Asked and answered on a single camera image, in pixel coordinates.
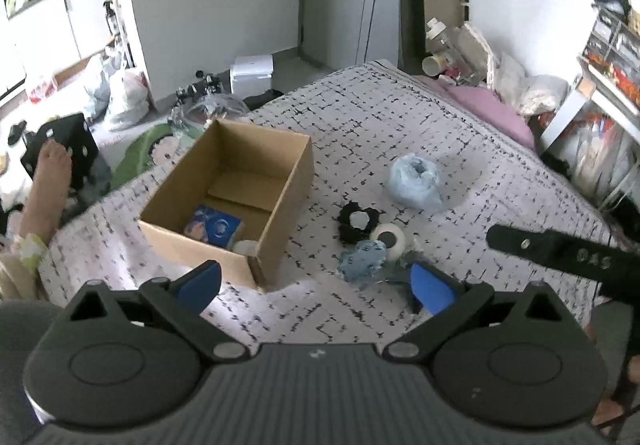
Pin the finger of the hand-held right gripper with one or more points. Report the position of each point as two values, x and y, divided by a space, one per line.
545 245

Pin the black tripod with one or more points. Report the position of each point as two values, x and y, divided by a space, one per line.
202 85

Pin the paper cup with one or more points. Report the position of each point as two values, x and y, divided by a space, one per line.
435 65

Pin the white box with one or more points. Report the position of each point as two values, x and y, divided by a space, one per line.
252 75

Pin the small blue cloth toy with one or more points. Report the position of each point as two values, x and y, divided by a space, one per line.
362 262

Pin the white tape roll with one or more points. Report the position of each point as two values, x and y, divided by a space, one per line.
395 245

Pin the black scrunchie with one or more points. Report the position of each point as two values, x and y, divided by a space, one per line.
350 230

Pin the light blue plush toy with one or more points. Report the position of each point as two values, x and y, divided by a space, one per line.
415 180

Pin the small white item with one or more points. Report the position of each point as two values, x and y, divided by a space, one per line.
245 247

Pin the black dice stool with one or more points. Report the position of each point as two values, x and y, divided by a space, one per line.
75 140

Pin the cluttered storage rack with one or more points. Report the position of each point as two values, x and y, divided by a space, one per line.
610 75

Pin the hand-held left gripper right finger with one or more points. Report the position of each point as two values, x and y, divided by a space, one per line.
430 287

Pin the clear plastic bottle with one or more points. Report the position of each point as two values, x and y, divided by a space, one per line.
436 32

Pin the black slipper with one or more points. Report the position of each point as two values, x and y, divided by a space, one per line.
16 132

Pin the brown cardboard box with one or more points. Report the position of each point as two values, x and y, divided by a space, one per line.
280 205

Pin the white black-patterned bed cover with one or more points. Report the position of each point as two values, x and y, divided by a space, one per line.
350 125

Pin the crumpled white bag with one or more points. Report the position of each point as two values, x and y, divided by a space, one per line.
535 90

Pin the pale blue plastic bag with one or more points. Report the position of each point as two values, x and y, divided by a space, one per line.
97 85

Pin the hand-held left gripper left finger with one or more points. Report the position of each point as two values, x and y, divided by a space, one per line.
200 282

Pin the blue printed packet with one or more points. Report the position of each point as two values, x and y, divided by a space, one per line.
212 225

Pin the green cartoon mat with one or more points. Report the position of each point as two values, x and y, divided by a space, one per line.
137 155

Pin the clear plastic bag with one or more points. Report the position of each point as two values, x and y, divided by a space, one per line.
215 107

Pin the red and white plastic bag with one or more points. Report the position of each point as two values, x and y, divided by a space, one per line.
44 90

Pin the pink pillow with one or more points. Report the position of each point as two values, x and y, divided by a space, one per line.
490 110

